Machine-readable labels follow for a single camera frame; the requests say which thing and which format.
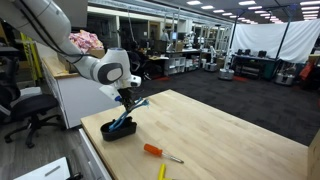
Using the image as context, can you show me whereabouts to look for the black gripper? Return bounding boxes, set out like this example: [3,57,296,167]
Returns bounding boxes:
[116,86,139,113]

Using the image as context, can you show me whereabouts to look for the blue rope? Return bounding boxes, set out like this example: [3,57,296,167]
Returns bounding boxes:
[108,97,150,133]

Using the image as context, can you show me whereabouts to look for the black plastic container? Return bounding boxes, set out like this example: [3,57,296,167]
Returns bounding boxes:
[99,116,138,142]

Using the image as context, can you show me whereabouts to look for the white side counter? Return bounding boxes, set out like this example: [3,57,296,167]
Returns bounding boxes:
[40,43,122,130]

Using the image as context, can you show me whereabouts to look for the white drawer cabinet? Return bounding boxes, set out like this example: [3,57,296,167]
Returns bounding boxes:
[77,127,113,180]

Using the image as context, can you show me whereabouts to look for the pink bag pile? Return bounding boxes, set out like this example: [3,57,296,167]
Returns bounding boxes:
[68,29,105,54]

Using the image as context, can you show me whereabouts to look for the large grey round machine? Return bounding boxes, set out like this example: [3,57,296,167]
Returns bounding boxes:
[217,67,235,82]

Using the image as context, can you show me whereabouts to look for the black office chair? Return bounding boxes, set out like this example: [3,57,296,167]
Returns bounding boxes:
[0,55,65,150]

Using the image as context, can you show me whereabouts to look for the green desk with monitors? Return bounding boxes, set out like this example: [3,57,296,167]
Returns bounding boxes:
[232,48,278,81]

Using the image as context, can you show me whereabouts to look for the white curtain backdrop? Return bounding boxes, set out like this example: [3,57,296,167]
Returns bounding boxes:
[231,19,320,65]

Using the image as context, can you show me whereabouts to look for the small grey round machine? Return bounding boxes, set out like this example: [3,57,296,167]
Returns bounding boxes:
[274,71,296,87]

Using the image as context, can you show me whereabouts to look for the large cardboard box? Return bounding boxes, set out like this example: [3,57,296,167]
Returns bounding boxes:
[306,129,320,180]

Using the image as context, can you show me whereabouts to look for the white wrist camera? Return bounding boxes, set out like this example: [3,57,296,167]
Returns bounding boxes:
[99,84,123,103]

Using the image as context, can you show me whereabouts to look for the orange handled screwdriver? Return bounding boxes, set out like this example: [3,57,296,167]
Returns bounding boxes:
[143,143,185,165]

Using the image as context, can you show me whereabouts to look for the yellow handled tool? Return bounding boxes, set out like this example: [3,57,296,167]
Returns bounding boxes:
[157,162,173,180]

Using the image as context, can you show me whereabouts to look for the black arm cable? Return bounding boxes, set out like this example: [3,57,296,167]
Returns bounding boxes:
[13,0,88,65]

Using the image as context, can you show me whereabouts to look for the yellow black striped post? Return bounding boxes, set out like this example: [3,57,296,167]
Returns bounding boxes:
[19,31,44,82]

